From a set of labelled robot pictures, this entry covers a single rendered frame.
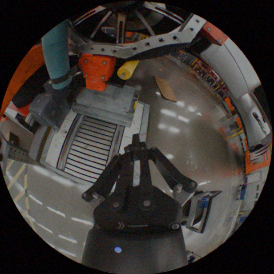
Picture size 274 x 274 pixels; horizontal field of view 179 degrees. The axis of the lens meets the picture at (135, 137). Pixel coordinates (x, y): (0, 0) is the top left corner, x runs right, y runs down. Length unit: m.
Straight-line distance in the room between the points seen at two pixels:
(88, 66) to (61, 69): 0.12
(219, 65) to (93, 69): 0.61
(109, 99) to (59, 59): 0.46
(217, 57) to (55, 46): 0.63
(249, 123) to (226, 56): 1.93
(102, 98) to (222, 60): 0.78
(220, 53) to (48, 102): 0.87
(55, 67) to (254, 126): 2.62
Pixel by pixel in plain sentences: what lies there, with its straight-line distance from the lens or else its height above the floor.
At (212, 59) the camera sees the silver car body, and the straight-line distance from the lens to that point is 0.56.
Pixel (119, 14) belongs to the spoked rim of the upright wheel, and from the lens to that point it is 0.47.
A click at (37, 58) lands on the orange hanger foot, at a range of 0.69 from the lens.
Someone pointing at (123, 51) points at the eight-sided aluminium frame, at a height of 0.61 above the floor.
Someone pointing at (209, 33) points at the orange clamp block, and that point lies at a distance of 0.37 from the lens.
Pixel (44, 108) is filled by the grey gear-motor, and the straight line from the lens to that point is 0.51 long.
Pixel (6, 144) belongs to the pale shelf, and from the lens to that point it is 0.60.
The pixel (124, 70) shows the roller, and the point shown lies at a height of 0.53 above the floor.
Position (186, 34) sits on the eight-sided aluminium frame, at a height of 0.75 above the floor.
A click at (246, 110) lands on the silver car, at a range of 2.45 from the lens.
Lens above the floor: 0.69
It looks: 63 degrees down
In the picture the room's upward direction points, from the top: 40 degrees clockwise
